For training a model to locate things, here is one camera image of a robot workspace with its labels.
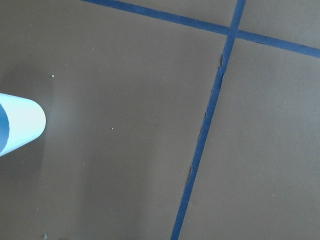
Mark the light blue cup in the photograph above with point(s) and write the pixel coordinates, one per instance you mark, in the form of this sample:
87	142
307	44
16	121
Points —
22	120

